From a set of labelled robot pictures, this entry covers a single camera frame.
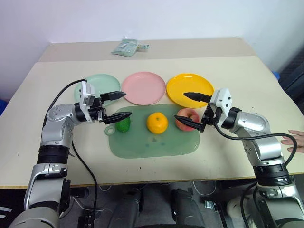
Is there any dark rounded robot leg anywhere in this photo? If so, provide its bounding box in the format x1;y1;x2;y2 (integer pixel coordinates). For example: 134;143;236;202
108;186;145;228
170;188;206;228

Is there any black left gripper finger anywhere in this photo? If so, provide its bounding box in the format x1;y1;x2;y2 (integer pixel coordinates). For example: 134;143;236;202
103;112;133;125
100;91;127;102

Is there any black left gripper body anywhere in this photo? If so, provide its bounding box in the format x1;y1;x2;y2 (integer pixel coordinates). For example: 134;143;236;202
88;94;107;123

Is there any bare person hand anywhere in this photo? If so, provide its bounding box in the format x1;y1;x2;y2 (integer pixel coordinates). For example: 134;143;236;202
281;130;304;154

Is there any metal floor bracket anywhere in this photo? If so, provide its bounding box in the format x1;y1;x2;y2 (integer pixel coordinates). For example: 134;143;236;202
204;200;221;211

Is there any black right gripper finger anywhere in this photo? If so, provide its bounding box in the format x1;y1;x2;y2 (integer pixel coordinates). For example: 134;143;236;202
183;92;213;103
173;115;205;133

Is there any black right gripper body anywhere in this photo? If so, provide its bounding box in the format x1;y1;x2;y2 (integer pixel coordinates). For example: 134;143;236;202
200;104;220;133

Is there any green avocado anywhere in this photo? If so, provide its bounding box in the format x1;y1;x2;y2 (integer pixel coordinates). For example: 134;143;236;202
115;116;132;133

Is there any translucent green cutting board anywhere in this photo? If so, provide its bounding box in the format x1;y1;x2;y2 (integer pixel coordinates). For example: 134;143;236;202
104;104;200;159

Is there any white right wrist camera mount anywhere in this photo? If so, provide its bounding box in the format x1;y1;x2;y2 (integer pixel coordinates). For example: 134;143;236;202
209;88;232;128

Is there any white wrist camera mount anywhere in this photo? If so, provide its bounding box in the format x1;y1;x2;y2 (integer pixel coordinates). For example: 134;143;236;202
209;88;232;128
79;80;96;112

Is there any pale green plastic packet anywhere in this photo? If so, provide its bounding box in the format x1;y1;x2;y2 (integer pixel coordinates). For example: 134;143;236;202
111;36;140;58

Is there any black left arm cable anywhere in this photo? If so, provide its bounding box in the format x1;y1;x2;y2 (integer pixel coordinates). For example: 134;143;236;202
43;79;99;216

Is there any pink plate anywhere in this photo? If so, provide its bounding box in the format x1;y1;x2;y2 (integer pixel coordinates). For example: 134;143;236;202
122;71;166;105

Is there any black bag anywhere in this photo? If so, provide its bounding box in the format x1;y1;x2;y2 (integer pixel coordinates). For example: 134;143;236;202
277;46;304;102

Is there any light green plate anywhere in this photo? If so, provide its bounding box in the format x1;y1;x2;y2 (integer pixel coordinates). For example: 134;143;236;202
74;74;121;107

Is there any red apple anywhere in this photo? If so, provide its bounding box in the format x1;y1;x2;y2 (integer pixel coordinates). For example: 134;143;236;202
175;108;200;132

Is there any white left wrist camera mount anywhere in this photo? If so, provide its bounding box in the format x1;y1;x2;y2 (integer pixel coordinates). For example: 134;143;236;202
79;80;96;112

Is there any yellow plate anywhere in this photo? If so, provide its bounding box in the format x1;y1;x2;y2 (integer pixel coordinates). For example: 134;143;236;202
166;73;215;110

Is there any orange fruit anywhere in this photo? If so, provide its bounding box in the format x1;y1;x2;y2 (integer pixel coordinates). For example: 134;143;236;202
146;112;169;135

